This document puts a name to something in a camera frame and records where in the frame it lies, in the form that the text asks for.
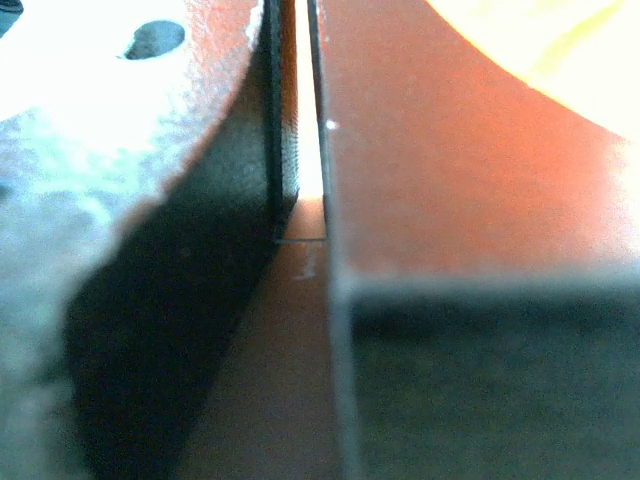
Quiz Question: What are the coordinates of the orange t shirt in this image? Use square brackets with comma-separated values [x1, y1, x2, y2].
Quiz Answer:
[294, 0, 640, 241]

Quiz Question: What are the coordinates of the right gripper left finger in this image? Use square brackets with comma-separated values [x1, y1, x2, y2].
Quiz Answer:
[1, 1, 298, 479]

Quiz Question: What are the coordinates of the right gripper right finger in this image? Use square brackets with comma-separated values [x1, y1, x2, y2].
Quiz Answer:
[309, 1, 639, 479]

